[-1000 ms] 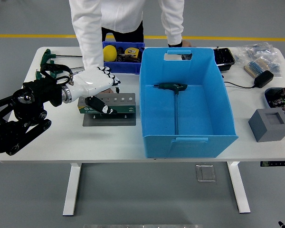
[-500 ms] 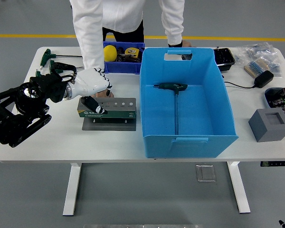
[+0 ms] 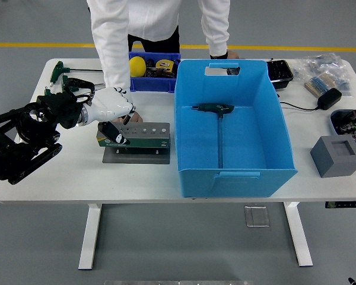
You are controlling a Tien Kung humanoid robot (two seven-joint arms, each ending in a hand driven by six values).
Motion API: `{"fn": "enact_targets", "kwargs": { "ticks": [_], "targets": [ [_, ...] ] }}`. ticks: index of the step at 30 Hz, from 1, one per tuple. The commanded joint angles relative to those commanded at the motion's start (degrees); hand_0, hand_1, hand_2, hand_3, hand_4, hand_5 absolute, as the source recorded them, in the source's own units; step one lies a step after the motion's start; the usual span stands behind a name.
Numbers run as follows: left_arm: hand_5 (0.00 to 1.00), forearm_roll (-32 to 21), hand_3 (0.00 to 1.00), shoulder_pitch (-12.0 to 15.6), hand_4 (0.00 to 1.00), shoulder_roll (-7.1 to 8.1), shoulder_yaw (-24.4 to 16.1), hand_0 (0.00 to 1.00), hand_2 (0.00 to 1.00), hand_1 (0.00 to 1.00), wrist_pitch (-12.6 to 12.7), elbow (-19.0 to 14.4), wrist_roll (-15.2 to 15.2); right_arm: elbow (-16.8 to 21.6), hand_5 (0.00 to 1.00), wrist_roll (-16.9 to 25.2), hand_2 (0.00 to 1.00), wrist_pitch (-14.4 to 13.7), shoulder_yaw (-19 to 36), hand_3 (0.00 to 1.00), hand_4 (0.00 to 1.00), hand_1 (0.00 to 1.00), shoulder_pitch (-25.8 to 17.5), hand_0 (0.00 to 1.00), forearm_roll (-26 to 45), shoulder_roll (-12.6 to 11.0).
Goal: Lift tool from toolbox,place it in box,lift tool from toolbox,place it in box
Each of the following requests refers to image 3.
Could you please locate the person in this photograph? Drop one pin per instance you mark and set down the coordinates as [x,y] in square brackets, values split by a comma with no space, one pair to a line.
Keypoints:
[160,17]

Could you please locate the yellow tape measure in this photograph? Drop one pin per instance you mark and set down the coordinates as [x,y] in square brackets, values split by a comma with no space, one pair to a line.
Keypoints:
[163,63]

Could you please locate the person's right hand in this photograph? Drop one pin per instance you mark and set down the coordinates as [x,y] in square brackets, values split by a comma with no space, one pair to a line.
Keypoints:
[136,117]

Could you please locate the grey foam block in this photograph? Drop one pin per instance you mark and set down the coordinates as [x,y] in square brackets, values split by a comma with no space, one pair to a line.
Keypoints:
[329,163]

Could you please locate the taped resistor bundle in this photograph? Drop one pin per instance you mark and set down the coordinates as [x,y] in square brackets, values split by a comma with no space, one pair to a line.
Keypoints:
[319,83]

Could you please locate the person's right forearm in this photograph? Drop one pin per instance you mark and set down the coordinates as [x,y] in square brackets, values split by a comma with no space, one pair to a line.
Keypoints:
[114,68]

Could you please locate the person's left hand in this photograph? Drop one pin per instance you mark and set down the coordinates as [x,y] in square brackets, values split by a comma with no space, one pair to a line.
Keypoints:
[233,55]

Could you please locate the yellow foam ball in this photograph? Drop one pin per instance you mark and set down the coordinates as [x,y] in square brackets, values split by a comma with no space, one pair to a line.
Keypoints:
[137,66]

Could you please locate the black plastic tray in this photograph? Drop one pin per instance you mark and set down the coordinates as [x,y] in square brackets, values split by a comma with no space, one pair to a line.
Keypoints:
[280,74]

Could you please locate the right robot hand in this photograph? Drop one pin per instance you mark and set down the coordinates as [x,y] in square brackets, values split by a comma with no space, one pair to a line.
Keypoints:
[353,282]

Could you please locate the white table leg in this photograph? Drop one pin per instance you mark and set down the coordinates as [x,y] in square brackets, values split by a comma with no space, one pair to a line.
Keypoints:
[298,237]
[90,237]

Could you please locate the assorted metal hardware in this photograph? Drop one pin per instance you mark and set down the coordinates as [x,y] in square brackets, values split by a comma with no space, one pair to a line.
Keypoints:
[161,73]

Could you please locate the clear bags of components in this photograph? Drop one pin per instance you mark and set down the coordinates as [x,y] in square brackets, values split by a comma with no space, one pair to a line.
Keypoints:
[323,63]

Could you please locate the black power adapter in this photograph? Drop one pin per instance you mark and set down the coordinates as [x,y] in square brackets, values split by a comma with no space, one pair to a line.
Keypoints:
[329,99]

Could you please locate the table height control panel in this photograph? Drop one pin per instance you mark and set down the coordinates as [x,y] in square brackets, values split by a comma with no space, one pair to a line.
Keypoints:
[345,205]

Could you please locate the metal floor plate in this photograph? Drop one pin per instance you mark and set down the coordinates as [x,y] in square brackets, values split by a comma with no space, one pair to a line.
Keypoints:
[256,216]

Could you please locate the person's left forearm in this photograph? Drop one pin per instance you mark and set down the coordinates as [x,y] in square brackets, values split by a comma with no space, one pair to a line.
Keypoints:
[216,41]

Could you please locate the green metal wrench stand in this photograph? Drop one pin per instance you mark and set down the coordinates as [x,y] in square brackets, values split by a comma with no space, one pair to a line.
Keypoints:
[148,142]

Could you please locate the large light blue plastic box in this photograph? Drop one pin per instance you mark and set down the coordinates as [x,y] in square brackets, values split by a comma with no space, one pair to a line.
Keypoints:
[255,133]

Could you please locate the small dark blue parts bin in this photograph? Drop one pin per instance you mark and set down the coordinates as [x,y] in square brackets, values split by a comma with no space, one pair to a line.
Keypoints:
[151,84]

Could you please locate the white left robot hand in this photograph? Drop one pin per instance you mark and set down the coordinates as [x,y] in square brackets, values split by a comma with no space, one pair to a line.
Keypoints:
[112,104]

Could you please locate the small black cylinder part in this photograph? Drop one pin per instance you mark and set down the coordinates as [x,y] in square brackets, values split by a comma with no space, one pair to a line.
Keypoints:
[150,63]

